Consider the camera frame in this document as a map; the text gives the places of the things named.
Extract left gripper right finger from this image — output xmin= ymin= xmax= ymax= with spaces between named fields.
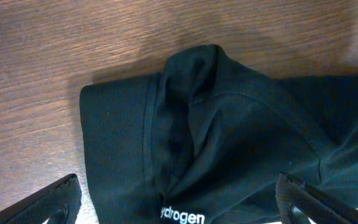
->
xmin=275 ymin=172 xmax=358 ymax=224

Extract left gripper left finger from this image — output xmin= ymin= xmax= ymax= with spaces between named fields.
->
xmin=0 ymin=174 xmax=81 ymax=224

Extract black t-shirt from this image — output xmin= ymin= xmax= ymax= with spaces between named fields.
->
xmin=80 ymin=45 xmax=358 ymax=223

